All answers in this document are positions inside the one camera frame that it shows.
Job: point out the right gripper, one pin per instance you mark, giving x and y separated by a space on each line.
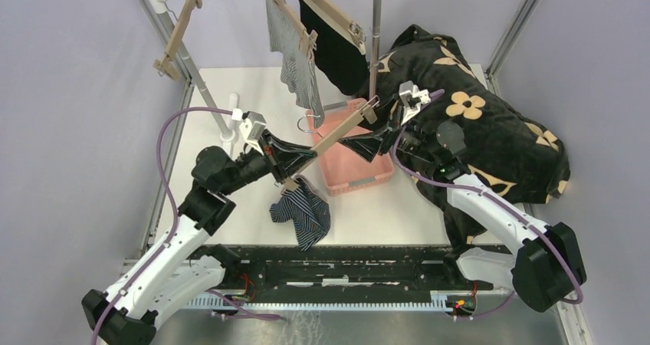
368 146

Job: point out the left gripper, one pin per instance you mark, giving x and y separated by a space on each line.
287 159

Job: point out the wooden hanger of navy underwear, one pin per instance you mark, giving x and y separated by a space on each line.
348 127

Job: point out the navy striped underwear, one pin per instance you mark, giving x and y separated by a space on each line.
307 209

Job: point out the grey striped underwear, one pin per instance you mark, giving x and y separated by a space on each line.
297 71

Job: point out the wooden hanger of grey underwear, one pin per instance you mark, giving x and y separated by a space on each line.
292 12

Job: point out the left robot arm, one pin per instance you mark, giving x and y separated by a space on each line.
132 310

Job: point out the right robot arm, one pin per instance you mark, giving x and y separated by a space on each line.
543 265

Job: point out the black underwear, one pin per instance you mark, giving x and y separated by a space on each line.
342 63

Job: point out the wooden hanger of black underwear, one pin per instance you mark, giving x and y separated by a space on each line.
340 22

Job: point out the empty wooden clip hanger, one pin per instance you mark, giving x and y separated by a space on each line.
165 66

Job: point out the pink plastic basket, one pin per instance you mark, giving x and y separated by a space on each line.
343 170

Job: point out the black floral blanket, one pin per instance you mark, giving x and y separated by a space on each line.
519 158

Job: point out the metal clothes rack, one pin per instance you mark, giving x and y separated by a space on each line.
228 46

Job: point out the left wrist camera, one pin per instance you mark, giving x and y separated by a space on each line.
251 126

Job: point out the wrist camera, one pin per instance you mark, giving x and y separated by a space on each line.
251 126
413 100

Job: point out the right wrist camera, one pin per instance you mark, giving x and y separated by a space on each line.
413 100

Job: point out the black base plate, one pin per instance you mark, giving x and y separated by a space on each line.
335 274

